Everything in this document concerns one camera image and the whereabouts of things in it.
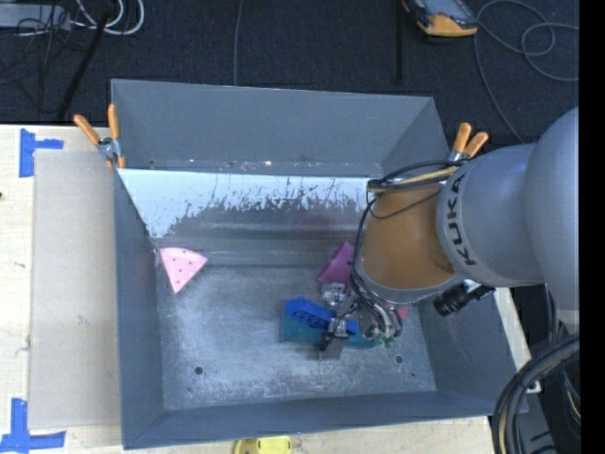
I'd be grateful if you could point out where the blue and teal block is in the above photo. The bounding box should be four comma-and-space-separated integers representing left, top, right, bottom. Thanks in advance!
278, 296, 385, 350

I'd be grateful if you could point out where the magenta cloth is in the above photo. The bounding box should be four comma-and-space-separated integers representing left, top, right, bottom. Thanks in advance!
317, 240, 356, 293

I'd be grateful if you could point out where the black cylinder on white bracket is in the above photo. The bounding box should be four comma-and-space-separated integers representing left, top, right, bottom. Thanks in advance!
432, 279, 496, 318

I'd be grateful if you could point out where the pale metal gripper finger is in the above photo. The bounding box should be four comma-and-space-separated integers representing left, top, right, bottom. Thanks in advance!
321, 318, 340, 353
328, 320, 350, 360

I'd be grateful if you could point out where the grey metal bin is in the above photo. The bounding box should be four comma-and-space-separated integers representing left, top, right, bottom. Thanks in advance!
110, 79, 531, 451

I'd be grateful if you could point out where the pink triangular sponge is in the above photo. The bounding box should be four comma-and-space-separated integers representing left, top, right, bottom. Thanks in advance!
158, 246, 209, 295

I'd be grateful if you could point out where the pale wood flat board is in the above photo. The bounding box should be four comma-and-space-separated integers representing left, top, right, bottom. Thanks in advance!
26, 148, 122, 430

